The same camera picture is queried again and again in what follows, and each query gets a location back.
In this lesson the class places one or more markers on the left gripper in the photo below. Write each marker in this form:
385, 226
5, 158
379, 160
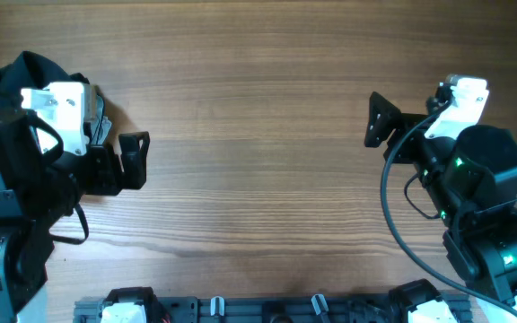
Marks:
135, 157

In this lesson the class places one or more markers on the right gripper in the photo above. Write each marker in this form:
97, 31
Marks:
388, 115

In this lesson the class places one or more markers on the black t-shirt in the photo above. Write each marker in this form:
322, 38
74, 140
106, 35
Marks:
31, 70

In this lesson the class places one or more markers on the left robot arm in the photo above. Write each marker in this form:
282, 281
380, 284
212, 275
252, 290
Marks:
40, 183

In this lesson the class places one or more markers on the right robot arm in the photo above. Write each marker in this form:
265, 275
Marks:
472, 182

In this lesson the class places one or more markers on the grey folded garment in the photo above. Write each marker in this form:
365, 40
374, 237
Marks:
102, 125

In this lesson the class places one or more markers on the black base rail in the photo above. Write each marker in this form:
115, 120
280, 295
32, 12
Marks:
365, 307

